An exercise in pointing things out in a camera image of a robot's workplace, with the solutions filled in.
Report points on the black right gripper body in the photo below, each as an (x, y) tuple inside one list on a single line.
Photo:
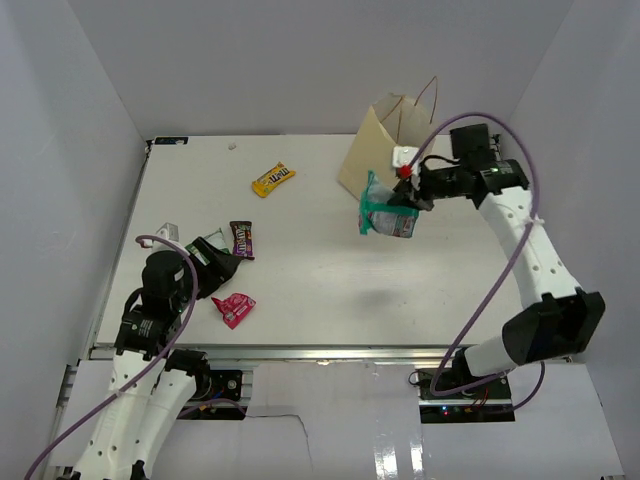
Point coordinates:
[(440, 184)]

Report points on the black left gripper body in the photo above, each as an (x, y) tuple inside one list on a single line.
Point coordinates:
[(206, 277)]

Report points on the teal candy bag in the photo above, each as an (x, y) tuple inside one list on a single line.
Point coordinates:
[(376, 214)]

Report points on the pink candy packet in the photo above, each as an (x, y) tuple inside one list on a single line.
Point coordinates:
[(234, 308)]

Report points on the green Skittles packet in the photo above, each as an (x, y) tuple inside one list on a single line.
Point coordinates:
[(215, 239)]

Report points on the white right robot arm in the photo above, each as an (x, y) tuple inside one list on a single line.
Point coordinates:
[(558, 317)]

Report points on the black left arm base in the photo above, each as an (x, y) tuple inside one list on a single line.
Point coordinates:
[(218, 391)]

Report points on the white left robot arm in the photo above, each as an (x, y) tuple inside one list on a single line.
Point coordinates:
[(152, 384)]

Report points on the beige paper bag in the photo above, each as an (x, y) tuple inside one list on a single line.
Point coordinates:
[(396, 120)]

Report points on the brown M&M's packet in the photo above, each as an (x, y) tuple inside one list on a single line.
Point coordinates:
[(242, 237)]

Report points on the yellow M&M's packet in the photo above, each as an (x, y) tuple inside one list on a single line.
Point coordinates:
[(269, 181)]

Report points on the white paper sheet front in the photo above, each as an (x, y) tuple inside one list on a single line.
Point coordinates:
[(359, 421)]

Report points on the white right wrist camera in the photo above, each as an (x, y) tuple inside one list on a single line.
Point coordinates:
[(402, 161)]

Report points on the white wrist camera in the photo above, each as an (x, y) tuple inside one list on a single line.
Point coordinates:
[(168, 231), (402, 161)]

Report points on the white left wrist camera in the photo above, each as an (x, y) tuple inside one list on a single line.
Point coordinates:
[(168, 231)]

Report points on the aluminium table frame rail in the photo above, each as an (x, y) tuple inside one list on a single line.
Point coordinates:
[(393, 354)]

